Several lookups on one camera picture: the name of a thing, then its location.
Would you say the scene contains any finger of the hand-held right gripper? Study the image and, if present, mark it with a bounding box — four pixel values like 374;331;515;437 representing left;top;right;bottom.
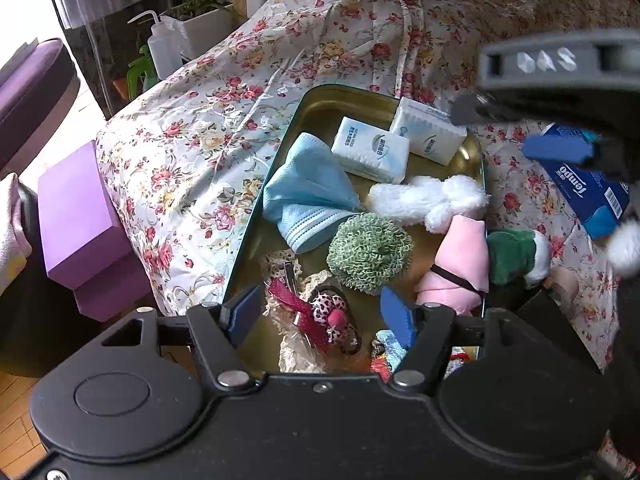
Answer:
451;29;640;125
522;132;640;184

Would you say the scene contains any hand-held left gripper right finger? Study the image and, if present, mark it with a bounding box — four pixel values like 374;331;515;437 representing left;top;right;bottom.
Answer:
380;287;546;390

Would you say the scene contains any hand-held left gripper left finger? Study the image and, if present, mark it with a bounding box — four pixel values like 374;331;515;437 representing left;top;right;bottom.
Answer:
102;285;264;390

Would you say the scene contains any green knitted scrunchie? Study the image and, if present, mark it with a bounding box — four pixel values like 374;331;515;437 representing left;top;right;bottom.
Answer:
327;212;415;296

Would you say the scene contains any pink cloth with black band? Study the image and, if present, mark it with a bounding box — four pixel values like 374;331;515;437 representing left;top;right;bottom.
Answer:
413;214;489;317

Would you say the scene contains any green and white plush duck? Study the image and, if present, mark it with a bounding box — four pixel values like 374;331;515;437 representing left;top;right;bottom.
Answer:
485;229;554;289

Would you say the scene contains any white tissue pack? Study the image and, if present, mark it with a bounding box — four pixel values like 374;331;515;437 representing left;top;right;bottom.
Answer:
389;97;468;166
331;116;411;185

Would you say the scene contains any blue face mask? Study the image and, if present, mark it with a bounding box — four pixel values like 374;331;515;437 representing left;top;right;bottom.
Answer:
262;132;364;256

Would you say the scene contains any gold metal tin tray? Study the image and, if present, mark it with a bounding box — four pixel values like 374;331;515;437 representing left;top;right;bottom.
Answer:
222;85;494;377

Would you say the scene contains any plaid cloth bundle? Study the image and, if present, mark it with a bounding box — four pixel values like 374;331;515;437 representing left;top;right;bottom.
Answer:
370;329;481;378

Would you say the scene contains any red ribbon hair clip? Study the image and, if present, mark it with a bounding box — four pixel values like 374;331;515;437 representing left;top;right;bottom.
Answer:
267;277;332;352

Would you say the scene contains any blue tissue box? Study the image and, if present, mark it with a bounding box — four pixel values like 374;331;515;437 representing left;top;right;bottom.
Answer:
539;121;632;242

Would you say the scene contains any brown floral blanket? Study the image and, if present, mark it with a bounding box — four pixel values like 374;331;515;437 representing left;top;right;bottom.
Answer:
412;0;640;63

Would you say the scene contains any cream lace doily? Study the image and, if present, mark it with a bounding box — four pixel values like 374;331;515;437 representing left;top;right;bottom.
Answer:
261;254;352;374

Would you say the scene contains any leopard print hair accessory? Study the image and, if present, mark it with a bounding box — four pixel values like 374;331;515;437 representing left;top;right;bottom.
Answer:
299;285;364;357

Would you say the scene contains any white plush toy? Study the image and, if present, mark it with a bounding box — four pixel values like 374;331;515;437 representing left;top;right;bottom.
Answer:
367;175;491;235

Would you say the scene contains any beige tape roll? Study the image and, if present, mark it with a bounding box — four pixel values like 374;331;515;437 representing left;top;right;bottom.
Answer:
546;266;582;307

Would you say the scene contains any purple foam block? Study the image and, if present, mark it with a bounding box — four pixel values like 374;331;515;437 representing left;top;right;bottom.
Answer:
37;140;154;322

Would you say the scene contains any green watering can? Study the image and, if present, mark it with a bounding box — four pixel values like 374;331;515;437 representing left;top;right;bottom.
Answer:
126;44;162;102

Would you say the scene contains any white plastic wash bottle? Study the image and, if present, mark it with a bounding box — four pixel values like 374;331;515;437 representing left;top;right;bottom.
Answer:
127;10;184;82

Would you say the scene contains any white planter with plant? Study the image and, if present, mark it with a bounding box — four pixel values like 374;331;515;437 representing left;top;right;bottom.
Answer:
159;0;237;62

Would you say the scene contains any purple cushioned seat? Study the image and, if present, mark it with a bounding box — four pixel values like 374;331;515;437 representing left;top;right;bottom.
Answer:
0;37;82;173

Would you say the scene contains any dark glass tank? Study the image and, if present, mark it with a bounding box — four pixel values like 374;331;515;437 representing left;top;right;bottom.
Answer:
46;0;174;117

